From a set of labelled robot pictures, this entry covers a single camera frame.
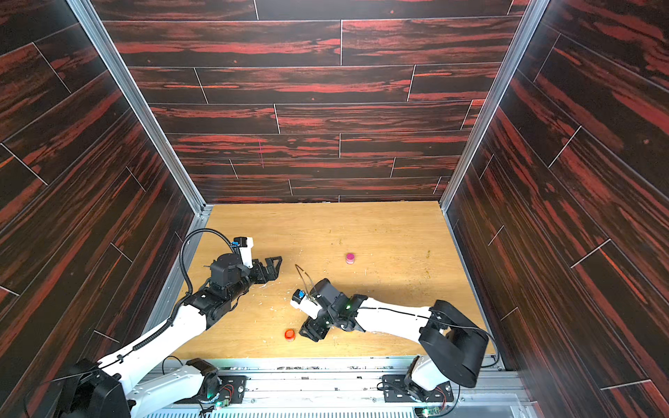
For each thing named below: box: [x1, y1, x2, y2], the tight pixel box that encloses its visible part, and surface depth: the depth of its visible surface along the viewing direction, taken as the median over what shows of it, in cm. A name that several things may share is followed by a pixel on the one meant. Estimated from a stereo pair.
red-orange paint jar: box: [283, 328, 297, 343], surface depth 84 cm
